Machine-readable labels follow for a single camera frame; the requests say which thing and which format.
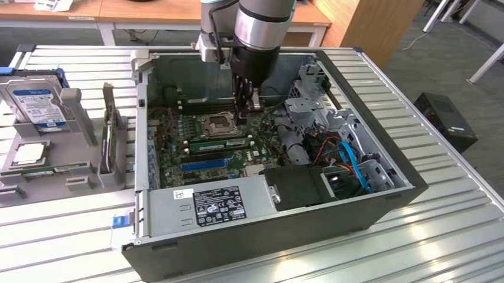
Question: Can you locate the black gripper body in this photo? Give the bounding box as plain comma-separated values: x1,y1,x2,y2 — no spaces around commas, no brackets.
229,46,281,89

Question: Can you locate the green RAM stick with label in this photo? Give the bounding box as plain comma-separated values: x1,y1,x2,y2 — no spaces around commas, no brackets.
188,137,250,153

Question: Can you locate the CPU socket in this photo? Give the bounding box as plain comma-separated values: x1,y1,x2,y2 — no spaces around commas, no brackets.
197,112,246,139

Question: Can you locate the silver disk bay cage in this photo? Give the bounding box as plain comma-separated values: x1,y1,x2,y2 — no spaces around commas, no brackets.
284,63,407,194

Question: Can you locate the green motherboard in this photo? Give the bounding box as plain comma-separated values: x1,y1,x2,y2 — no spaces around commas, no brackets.
147,97,300,189

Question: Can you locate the blue expansion slot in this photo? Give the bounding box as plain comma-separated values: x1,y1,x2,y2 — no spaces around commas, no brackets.
181,157,237,173

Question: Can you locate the wooden cabinet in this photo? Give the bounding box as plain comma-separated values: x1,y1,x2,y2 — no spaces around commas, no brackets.
315,0,427,61

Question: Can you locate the graphics card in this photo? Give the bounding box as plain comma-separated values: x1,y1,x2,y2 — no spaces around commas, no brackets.
99,82,122,175

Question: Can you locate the silver power supply with label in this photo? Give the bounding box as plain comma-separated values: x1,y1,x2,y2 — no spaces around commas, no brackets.
141,174,280,238

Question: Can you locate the black open PC case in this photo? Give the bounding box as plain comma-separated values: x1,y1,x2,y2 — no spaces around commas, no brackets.
121,48,431,283

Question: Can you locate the black box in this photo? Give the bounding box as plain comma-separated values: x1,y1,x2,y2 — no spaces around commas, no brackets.
413,92,480,154

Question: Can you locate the grey parts rack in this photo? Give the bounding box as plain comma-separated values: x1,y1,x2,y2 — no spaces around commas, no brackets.
0,68,137,208

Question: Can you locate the hard disk with blue label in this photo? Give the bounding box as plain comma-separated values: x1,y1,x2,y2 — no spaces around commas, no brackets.
0,74,69,132

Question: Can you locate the silver CPU chip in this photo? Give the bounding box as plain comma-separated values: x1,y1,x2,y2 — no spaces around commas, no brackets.
11,143,50,166

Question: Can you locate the white table leg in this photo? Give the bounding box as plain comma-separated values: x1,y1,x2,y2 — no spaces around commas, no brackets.
468,44,504,84

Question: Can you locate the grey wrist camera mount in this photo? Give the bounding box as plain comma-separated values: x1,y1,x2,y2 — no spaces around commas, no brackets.
192,32,234,70

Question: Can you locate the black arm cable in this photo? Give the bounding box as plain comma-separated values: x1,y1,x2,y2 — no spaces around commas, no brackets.
209,0,240,65

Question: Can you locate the red and black wire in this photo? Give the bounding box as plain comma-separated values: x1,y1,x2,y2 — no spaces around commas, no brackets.
311,134,348,166

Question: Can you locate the blue flat wire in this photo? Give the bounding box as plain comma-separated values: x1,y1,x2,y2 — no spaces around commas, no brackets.
339,141,375,195

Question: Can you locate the wooden desk with white frame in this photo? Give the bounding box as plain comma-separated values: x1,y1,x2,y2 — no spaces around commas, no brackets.
0,0,333,47

